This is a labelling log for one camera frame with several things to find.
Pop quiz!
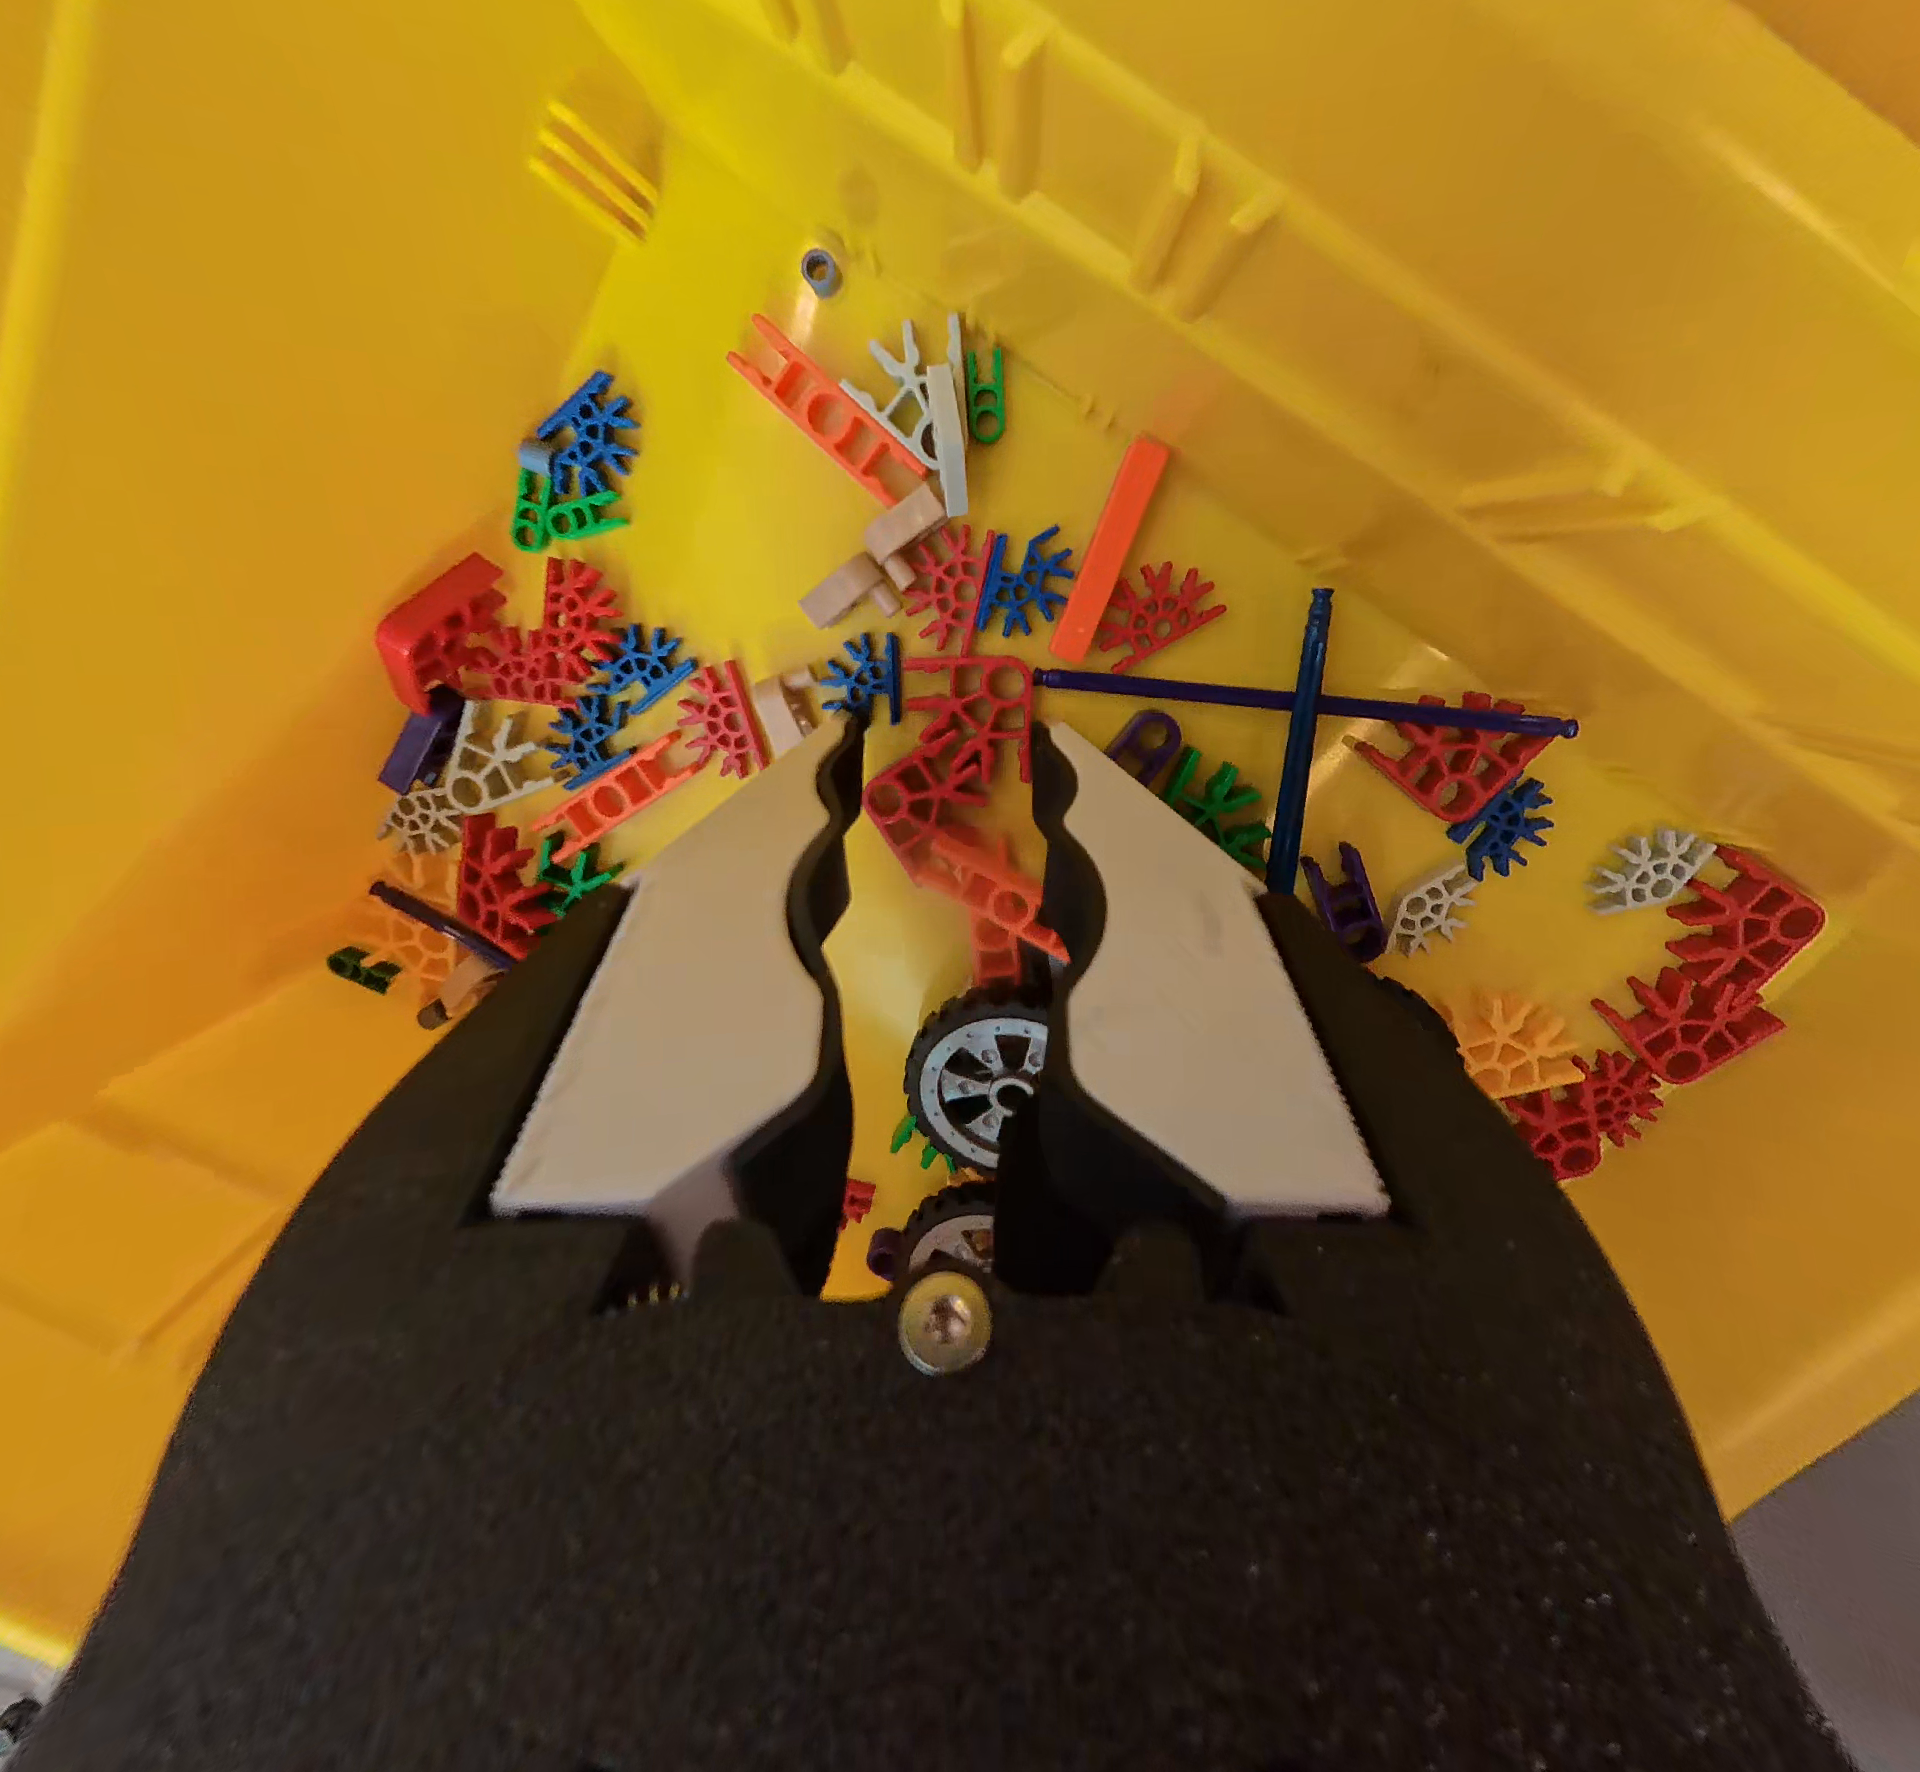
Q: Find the yellow plastic bin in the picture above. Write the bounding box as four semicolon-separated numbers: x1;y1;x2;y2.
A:
0;0;1920;1672

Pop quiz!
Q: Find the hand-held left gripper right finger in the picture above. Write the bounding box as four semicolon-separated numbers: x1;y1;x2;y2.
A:
1028;720;1392;1221

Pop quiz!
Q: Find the grey toy wheel black tyre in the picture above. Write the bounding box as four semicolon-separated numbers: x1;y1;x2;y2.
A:
872;1179;1006;1278
904;986;1071;1175

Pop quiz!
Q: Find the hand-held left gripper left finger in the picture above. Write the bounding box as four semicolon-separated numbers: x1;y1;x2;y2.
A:
489;711;869;1297

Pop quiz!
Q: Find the pile of mixed toy pieces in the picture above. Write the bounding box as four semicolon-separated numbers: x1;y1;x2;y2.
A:
322;242;1827;1289

